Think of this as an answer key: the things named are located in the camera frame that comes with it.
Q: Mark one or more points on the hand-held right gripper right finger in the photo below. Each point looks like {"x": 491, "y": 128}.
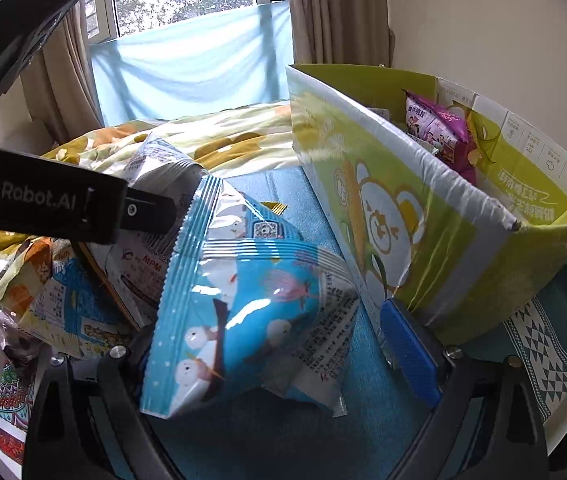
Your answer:
{"x": 408, "y": 355}

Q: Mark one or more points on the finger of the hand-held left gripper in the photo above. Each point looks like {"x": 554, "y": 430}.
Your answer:
{"x": 148, "y": 212}

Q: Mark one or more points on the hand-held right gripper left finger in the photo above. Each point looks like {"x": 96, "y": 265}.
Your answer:
{"x": 113, "y": 377}

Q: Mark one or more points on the white silver snack packet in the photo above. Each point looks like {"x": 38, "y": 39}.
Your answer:
{"x": 138, "y": 272}

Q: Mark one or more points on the green cardboard box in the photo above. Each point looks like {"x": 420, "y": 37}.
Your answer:
{"x": 413, "y": 240}

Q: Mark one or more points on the gold snack packet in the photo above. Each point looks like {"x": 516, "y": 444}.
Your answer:
{"x": 276, "y": 206}

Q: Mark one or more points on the blue snowman snack packet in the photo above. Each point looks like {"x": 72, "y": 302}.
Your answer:
{"x": 243, "y": 310}

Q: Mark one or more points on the orange cartoon snack packet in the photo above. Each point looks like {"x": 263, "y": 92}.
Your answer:
{"x": 31, "y": 265}

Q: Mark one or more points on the white blue snack packet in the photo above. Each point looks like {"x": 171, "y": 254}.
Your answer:
{"x": 68, "y": 320}

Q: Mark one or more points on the floral blanket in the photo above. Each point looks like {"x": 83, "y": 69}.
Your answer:
{"x": 213, "y": 135}

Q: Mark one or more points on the beige curtain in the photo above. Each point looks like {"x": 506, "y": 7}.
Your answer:
{"x": 338, "y": 10}
{"x": 58, "y": 85}

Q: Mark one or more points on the blue patterned tablecloth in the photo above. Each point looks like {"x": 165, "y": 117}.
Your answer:
{"x": 313, "y": 440}

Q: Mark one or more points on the light blue window cloth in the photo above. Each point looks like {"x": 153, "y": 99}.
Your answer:
{"x": 188, "y": 60}

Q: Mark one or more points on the magenta snack packet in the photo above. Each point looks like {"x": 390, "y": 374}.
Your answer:
{"x": 436, "y": 122}

